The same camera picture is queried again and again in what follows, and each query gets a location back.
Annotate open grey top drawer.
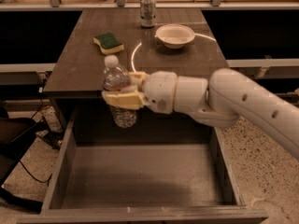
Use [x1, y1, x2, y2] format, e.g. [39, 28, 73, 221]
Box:
[18, 109, 268, 224]

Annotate silver soda can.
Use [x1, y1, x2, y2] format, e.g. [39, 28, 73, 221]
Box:
[140, 0, 156, 28]

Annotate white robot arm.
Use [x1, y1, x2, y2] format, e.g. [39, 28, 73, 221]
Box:
[102, 68, 299, 160]

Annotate green yellow sponge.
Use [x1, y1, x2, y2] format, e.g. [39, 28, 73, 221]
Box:
[93, 33, 124, 55]

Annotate grey drawer cabinet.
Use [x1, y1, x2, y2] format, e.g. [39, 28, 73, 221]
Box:
[45, 7, 228, 142]

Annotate black cable on floor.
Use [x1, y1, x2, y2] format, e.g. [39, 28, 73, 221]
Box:
[18, 77, 53, 185]

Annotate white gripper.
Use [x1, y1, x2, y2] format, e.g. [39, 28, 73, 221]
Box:
[102, 71, 178, 114]

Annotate clear plastic water bottle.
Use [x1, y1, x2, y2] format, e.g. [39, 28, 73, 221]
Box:
[103, 55, 136, 128]

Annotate dark chair at left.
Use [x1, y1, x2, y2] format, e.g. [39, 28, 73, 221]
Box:
[0, 107, 42, 213]

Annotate white paper bowl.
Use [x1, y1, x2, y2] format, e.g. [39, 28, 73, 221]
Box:
[156, 24, 195, 49]

